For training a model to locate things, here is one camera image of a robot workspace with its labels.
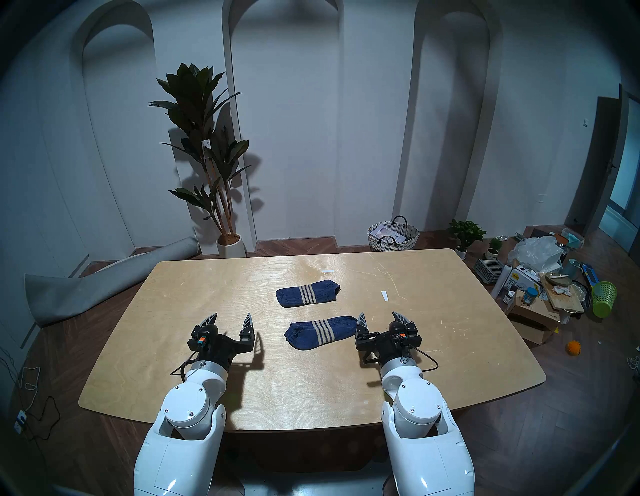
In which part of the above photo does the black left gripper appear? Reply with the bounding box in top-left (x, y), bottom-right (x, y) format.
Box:
top-left (187, 313), bottom-right (257, 372)

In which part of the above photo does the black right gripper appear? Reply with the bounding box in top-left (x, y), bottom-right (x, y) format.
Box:
top-left (355, 311), bottom-right (424, 367)

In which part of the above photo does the blue striped ankle sock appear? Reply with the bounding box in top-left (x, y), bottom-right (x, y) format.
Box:
top-left (275, 280), bottom-right (341, 308)
top-left (284, 315), bottom-right (359, 351)

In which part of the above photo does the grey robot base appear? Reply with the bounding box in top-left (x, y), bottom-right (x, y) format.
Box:
top-left (240, 460), bottom-right (396, 496)

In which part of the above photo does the white plant pot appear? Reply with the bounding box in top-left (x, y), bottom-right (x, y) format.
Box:
top-left (216, 234), bottom-right (247, 259)

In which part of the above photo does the light wooden table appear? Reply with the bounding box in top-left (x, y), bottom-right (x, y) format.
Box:
top-left (78, 248), bottom-right (547, 433)

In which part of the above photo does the small green potted plant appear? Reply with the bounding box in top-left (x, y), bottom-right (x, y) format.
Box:
top-left (448, 219), bottom-right (487, 261)

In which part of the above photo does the white paper roll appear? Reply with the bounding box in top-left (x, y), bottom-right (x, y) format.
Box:
top-left (491, 264), bottom-right (514, 301)

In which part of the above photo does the white printed carton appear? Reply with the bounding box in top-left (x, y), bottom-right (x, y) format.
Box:
top-left (502, 265), bottom-right (543, 296)

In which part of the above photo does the rolled grey carpet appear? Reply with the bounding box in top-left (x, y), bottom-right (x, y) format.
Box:
top-left (24, 236), bottom-right (201, 328)

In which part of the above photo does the brown cardboard box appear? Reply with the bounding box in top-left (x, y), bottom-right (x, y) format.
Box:
top-left (507, 290), bottom-right (561, 346)

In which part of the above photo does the clear plastic bag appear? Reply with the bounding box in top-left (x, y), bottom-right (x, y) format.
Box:
top-left (507, 236), bottom-right (565, 273)

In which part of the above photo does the wooden board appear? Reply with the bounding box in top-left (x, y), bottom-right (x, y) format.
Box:
top-left (540, 277), bottom-right (585, 315)

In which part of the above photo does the green plastic basket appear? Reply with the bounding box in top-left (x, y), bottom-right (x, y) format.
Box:
top-left (592, 281), bottom-right (618, 319)

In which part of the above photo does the tall dark green plant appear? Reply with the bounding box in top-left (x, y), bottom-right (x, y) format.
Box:
top-left (148, 63), bottom-right (251, 238)

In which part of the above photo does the dark door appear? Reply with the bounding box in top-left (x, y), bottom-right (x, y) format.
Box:
top-left (565, 96), bottom-right (626, 236)

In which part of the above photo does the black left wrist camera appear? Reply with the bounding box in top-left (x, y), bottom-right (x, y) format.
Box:
top-left (192, 325), bottom-right (221, 352)

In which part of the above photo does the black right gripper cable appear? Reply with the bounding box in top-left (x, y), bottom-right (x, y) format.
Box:
top-left (362, 346), bottom-right (440, 373)

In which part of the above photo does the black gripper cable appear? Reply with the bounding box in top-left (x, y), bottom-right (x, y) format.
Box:
top-left (362, 346), bottom-right (440, 373)
top-left (170, 350), bottom-right (201, 382)

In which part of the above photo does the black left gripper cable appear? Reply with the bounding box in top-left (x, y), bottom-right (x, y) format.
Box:
top-left (170, 350), bottom-right (201, 382)

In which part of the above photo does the wicker basket with handles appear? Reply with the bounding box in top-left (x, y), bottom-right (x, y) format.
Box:
top-left (367, 215), bottom-right (421, 252)

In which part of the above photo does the grey wire rack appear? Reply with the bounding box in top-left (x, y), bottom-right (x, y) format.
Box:
top-left (473, 258), bottom-right (505, 285)

